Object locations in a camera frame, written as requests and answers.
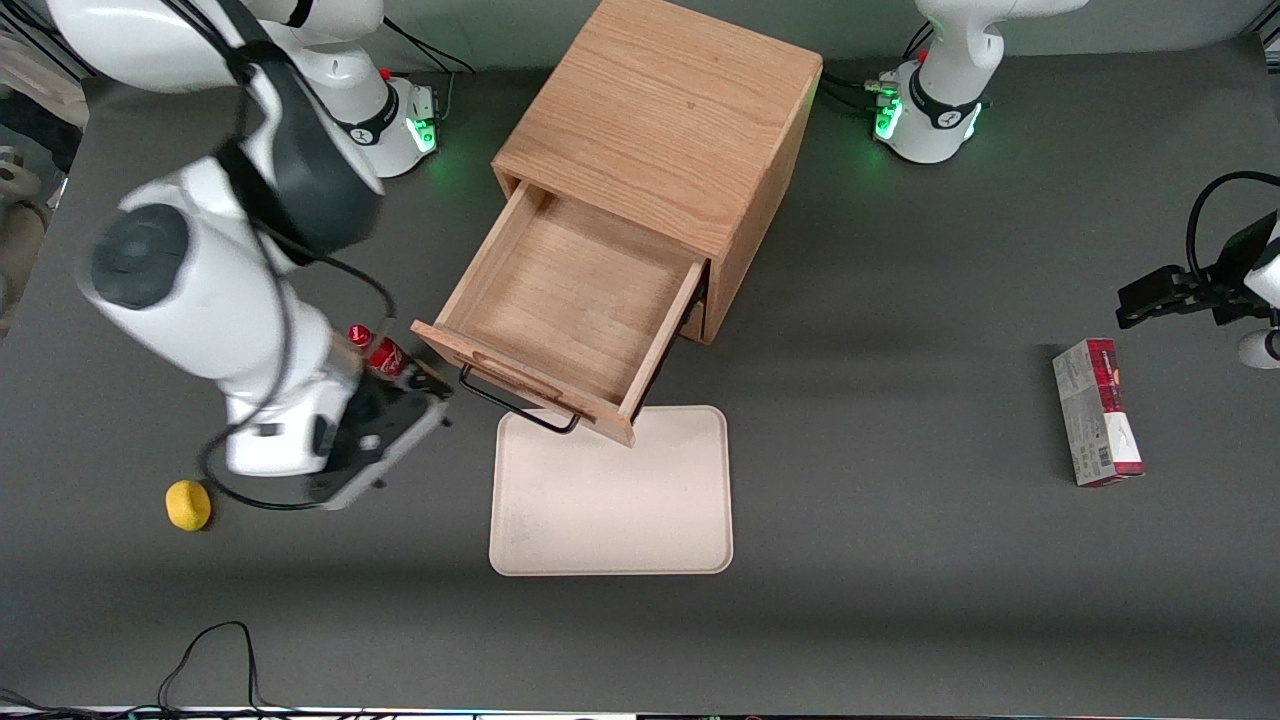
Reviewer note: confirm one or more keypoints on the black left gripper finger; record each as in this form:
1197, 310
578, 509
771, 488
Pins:
1150, 285
1170, 308

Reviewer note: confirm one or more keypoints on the beige plastic object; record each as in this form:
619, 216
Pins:
15, 240

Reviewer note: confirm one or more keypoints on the grey and red carton box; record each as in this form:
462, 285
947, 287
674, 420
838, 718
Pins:
1095, 415

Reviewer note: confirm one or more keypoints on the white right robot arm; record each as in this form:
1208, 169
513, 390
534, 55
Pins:
200, 290

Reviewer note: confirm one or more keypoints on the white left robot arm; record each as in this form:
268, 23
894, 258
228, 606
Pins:
940, 100

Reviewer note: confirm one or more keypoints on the oak wooden drawer cabinet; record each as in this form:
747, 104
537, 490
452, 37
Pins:
660, 110

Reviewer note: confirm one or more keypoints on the beige plastic tray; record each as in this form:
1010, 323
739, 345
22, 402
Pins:
610, 500

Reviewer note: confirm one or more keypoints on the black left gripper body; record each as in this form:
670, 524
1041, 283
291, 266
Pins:
1236, 262

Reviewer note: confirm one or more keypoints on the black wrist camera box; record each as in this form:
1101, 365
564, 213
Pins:
385, 415

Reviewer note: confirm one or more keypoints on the yellow lemon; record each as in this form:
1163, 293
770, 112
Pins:
188, 505

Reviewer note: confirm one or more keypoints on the red cola bottle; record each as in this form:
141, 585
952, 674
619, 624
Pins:
385, 352

